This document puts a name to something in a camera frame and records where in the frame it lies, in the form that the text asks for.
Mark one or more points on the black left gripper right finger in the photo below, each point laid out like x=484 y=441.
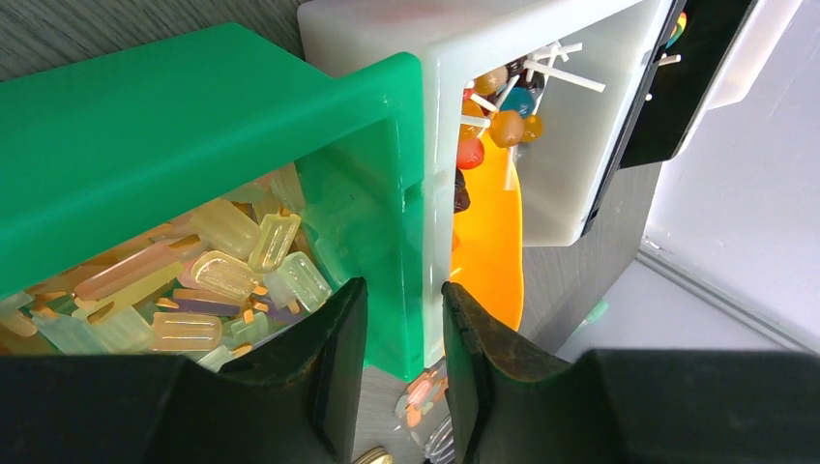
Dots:
x=511 y=402

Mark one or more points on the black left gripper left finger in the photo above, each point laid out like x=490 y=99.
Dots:
x=293 y=399

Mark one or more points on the black swirl lollipop bin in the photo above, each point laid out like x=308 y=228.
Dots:
x=692 y=44

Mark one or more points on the green candy bin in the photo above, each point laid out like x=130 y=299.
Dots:
x=98 y=151

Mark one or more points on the white lollipop bin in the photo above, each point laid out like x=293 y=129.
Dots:
x=604 y=54

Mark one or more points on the white gummy candy bin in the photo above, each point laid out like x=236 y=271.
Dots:
x=744 y=59

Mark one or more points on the clear plastic jar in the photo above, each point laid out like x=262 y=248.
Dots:
x=423 y=412

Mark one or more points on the yellow plastic scoop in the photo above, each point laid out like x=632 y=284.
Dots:
x=487 y=251

